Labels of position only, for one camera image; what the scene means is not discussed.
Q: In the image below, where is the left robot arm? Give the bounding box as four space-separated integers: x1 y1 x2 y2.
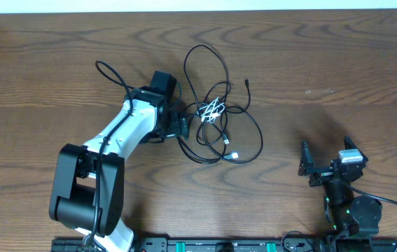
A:
49 71 188 251

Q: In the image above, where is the clear tape piece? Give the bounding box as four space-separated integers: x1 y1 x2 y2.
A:
305 89 335 95

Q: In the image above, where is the thin black cable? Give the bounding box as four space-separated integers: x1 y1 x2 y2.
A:
175 44 264 165

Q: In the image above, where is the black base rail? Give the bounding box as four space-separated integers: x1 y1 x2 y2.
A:
49 237 397 252

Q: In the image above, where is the white cable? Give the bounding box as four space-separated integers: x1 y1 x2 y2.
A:
197 97 239 160

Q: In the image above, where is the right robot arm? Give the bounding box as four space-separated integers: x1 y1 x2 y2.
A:
298 136 382 251

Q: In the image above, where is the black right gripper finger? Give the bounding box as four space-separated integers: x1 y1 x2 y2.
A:
344 135 368 162
298 141 314 176

